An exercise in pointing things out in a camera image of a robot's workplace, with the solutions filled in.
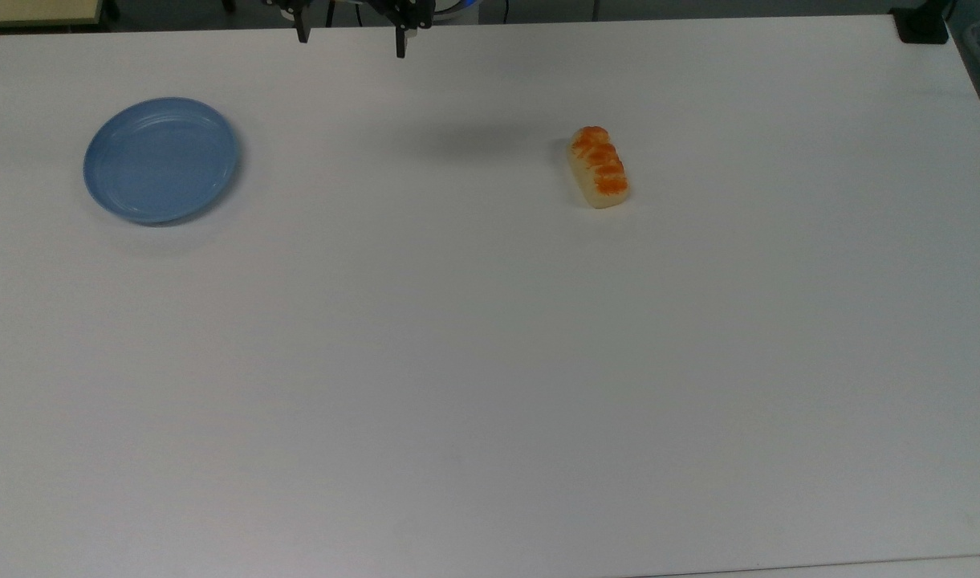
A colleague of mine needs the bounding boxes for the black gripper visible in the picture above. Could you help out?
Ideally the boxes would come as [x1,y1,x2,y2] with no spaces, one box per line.
[262,0,436,59]

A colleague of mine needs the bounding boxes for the orange glazed bread loaf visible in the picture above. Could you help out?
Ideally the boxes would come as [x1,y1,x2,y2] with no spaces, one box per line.
[567,126,631,210]

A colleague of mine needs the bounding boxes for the blue round plate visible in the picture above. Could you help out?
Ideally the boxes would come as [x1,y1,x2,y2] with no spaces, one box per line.
[83,97,241,226]

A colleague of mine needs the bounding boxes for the beige wooden furniture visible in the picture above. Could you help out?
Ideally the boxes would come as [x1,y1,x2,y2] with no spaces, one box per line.
[0,0,107,30]

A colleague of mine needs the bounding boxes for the black camera stand pole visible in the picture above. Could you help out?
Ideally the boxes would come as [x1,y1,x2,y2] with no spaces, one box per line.
[891,0,954,46]

